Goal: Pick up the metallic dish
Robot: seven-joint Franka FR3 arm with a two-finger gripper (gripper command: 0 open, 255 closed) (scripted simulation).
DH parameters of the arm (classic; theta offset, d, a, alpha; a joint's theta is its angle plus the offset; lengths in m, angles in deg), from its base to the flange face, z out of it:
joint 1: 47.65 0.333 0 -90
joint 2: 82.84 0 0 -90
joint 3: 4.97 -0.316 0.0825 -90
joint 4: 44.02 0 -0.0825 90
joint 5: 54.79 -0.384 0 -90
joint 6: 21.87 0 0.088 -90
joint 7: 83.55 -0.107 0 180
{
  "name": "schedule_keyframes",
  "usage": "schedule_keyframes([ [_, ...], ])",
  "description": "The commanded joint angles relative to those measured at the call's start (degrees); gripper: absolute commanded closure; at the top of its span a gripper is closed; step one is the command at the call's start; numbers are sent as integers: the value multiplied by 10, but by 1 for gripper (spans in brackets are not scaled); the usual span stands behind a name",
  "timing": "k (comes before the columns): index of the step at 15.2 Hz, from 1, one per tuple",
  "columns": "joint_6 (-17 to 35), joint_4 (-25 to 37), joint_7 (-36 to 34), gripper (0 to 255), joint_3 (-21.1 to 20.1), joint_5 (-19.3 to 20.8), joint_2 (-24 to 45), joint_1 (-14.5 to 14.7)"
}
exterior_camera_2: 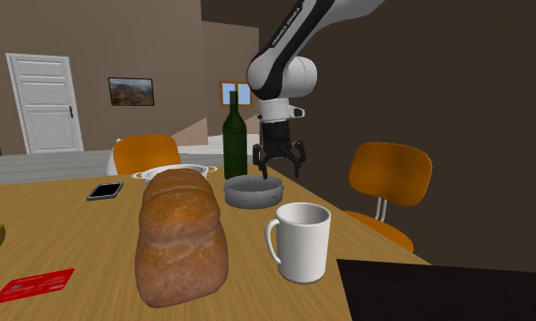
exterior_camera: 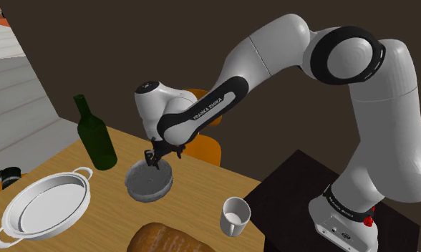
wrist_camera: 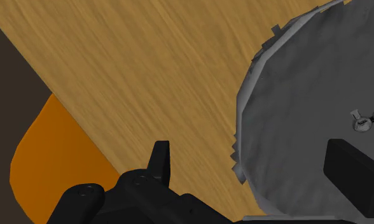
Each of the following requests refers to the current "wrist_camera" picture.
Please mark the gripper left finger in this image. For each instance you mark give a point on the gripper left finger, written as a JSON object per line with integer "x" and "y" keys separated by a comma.
{"x": 143, "y": 192}

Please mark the large grey round plate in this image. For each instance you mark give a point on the large grey round plate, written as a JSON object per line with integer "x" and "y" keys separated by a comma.
{"x": 292, "y": 118}

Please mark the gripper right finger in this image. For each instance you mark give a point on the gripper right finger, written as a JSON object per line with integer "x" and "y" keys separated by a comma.
{"x": 354, "y": 173}

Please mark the small silver metal object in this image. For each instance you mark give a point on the small silver metal object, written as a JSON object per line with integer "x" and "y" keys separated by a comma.
{"x": 363, "y": 123}

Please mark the orange chair seat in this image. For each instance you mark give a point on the orange chair seat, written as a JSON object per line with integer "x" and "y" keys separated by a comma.
{"x": 53, "y": 164}

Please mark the wooden table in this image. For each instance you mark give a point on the wooden table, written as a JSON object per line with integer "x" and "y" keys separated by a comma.
{"x": 143, "y": 68}

